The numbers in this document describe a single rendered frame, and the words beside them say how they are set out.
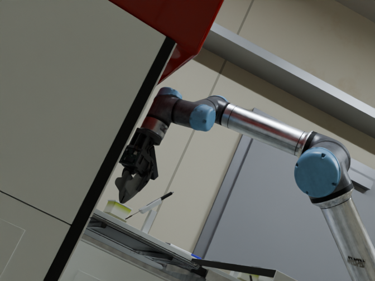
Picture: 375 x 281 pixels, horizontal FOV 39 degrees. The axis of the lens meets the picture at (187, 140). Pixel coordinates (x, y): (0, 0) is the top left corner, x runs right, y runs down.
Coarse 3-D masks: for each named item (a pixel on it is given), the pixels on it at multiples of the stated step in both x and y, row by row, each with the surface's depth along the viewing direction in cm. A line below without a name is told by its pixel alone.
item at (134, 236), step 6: (96, 216) 133; (102, 222) 133; (108, 222) 134; (114, 228) 134; (120, 228) 134; (126, 234) 135; (132, 234) 135; (138, 240) 136; (144, 240) 136; (150, 246) 137; (156, 246) 137; (162, 252) 138; (168, 252) 138; (174, 258) 139; (180, 258) 139; (186, 264) 140; (192, 264) 140
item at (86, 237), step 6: (84, 234) 137; (90, 240) 137; (96, 240) 137; (102, 246) 138; (108, 246) 138; (114, 252) 139; (120, 252) 139; (126, 258) 140; (132, 258) 140; (138, 264) 141; (144, 264) 141; (150, 270) 142; (156, 270) 142; (162, 276) 143; (168, 276) 143
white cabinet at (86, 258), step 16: (80, 240) 109; (80, 256) 109; (96, 256) 110; (112, 256) 111; (64, 272) 107; (80, 272) 108; (96, 272) 110; (112, 272) 111; (128, 272) 112; (144, 272) 114
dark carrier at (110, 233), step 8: (104, 232) 160; (112, 232) 150; (120, 232) 141; (120, 240) 162; (128, 240) 151; (136, 240) 142; (136, 248) 163; (144, 248) 153; (152, 248) 143; (184, 264) 148
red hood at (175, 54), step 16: (112, 0) 99; (128, 0) 100; (144, 0) 101; (160, 0) 102; (176, 0) 104; (192, 0) 105; (208, 0) 107; (144, 16) 101; (160, 16) 102; (176, 16) 103; (192, 16) 105; (208, 16) 106; (160, 32) 102; (176, 32) 103; (192, 32) 104; (208, 32) 106; (176, 48) 105; (192, 48) 104; (176, 64) 111; (160, 80) 123
